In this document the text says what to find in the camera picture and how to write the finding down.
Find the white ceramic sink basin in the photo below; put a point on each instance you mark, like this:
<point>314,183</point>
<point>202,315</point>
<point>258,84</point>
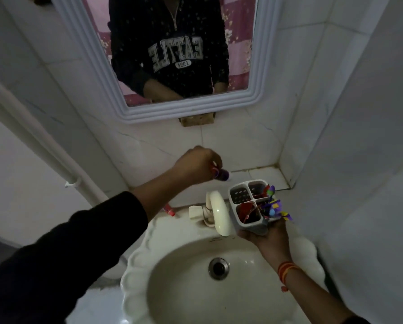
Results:
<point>188,300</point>

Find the person's right forearm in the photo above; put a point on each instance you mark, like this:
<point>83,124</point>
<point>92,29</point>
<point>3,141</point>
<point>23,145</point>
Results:
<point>316,296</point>

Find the white plastic faucet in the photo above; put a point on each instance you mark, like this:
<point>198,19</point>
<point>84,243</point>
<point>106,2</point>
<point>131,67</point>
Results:
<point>218,212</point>

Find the person's left hand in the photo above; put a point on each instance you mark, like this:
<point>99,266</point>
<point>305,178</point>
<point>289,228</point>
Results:
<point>194,163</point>

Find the bundle of colourful toothbrushes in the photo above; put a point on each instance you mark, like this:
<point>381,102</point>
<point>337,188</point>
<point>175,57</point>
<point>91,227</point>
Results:
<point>274,205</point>

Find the purple red small tube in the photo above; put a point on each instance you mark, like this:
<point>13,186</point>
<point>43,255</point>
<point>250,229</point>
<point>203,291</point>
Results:
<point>222,174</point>

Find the white plastic toothbrush holder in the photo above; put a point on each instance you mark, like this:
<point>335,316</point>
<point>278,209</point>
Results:
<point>243,212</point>

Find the person's right fingers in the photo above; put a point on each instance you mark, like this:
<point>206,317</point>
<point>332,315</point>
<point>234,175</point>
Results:
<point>252,236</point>

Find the metal sink drain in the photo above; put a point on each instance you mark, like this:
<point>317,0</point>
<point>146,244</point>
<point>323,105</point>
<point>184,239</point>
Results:
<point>218,268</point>

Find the red toothpaste tube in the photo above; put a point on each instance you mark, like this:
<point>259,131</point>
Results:
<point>246,212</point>

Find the brown soap holder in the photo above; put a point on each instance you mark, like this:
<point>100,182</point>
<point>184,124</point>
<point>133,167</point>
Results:
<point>197,120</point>

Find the person's left fingers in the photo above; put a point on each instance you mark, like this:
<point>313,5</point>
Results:
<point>214,161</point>

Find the person's left forearm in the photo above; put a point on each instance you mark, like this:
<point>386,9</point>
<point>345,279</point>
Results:
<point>113,232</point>

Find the person's right hand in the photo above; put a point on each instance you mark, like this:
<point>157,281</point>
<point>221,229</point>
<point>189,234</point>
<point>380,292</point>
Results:
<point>272,242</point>

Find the white framed wall mirror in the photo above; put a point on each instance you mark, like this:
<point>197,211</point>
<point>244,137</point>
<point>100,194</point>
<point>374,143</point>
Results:
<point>262,64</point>

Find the white wall pipe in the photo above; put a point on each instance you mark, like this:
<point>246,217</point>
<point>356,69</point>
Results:
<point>36,131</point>

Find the small red cap item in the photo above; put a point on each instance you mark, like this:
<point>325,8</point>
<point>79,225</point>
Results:
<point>169,210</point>

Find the white pipe clip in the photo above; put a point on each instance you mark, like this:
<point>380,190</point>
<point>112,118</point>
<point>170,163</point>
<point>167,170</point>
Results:
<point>71,183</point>

